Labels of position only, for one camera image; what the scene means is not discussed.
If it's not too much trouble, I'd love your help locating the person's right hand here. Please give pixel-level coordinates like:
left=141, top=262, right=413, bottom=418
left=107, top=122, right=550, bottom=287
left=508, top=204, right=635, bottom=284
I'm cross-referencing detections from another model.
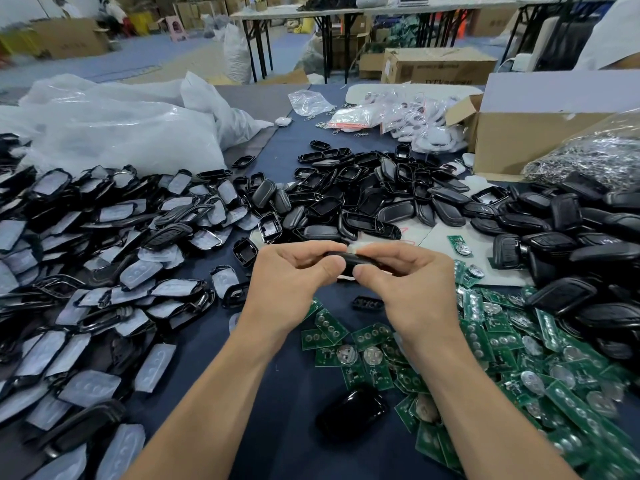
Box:
left=352, top=239, right=463, bottom=346

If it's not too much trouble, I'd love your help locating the white sack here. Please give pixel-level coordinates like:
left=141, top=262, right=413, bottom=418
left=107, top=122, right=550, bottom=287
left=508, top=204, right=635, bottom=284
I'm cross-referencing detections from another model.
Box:
left=222, top=23, right=253, bottom=84

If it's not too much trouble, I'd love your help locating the pile of assembled black fobs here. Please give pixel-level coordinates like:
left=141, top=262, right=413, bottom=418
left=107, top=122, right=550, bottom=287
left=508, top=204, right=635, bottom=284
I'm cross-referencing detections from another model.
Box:
left=490, top=173, right=640, bottom=396

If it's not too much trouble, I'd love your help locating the lone glossy black shell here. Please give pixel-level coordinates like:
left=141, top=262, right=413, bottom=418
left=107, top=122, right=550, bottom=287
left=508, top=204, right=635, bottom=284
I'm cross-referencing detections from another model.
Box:
left=315, top=385, right=389, bottom=443

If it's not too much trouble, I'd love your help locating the pile of green circuit boards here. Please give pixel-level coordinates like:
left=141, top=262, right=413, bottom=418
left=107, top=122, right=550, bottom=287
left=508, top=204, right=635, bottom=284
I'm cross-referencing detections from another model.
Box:
left=300, top=235, right=640, bottom=480

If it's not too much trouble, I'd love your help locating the person's right forearm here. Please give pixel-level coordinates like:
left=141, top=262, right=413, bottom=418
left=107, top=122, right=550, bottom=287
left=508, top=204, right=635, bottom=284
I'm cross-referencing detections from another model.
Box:
left=415, top=329, right=581, bottom=480

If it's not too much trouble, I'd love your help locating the heap of clear parts bags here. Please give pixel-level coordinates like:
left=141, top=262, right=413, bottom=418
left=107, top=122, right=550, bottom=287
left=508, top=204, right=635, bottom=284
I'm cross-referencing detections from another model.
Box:
left=380, top=89, right=469, bottom=156

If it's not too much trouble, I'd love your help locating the long white table top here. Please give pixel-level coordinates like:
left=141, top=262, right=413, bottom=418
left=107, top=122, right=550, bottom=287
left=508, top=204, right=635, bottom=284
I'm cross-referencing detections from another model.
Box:
left=232, top=0, right=611, bottom=21

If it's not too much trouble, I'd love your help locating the tan cardboard box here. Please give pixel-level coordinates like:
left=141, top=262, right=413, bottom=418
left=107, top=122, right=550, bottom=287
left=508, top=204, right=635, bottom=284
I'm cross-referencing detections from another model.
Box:
left=30, top=17, right=111, bottom=59

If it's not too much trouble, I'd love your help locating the black metal table frame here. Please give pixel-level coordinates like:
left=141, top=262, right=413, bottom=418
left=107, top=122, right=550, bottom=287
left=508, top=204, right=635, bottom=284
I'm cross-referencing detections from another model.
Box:
left=240, top=9, right=361, bottom=84

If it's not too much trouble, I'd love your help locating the pink plastic stool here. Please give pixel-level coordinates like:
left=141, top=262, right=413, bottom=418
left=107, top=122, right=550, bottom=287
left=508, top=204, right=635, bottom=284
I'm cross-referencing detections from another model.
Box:
left=165, top=15, right=188, bottom=43

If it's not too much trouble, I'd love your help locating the pile of black shell halves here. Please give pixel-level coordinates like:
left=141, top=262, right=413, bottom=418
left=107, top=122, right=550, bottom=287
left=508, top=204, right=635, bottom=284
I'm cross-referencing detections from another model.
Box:
left=235, top=139, right=516, bottom=256

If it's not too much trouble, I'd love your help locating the person's left forearm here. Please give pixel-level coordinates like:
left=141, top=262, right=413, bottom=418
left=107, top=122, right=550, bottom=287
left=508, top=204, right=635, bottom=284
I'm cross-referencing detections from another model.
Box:
left=125, top=325, right=291, bottom=480

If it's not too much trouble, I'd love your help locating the heap of black parts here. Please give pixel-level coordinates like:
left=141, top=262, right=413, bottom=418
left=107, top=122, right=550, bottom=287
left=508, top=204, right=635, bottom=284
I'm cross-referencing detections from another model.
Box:
left=300, top=0, right=359, bottom=11

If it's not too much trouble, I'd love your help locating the brown cardboard box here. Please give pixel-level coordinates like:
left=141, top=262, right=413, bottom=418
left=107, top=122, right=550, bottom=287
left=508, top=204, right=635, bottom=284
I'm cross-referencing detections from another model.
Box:
left=382, top=47, right=498, bottom=86

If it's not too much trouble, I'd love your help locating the clear bag of metal parts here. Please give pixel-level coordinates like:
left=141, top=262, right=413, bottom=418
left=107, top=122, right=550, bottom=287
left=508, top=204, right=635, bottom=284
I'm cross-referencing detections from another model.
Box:
left=522, top=109, right=640, bottom=191

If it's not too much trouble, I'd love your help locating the large white plastic bag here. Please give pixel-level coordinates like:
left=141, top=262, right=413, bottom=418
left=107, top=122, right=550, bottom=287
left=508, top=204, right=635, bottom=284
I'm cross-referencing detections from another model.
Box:
left=0, top=73, right=273, bottom=176

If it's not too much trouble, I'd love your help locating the large open cardboard box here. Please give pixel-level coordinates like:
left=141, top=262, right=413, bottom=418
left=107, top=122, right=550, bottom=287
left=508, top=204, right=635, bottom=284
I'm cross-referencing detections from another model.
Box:
left=445, top=69, right=640, bottom=181

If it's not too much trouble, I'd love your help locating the person's left hand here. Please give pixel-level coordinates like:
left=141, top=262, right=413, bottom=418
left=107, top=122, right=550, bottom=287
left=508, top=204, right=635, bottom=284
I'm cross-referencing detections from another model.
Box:
left=240, top=239, right=346, bottom=341

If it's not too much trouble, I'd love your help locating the clear bag with red label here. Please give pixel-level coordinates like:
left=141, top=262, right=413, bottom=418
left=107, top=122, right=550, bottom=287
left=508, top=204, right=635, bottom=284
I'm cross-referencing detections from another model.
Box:
left=325, top=105, right=386, bottom=131

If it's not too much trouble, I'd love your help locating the small crumpled clear plastic bag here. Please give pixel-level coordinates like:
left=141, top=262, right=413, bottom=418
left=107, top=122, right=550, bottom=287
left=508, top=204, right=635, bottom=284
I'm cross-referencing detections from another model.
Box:
left=288, top=89, right=336, bottom=119

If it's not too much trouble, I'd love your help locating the pile of shells with pads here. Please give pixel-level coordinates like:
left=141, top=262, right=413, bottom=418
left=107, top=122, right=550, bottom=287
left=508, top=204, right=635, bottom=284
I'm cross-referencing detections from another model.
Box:
left=0, top=135, right=266, bottom=480

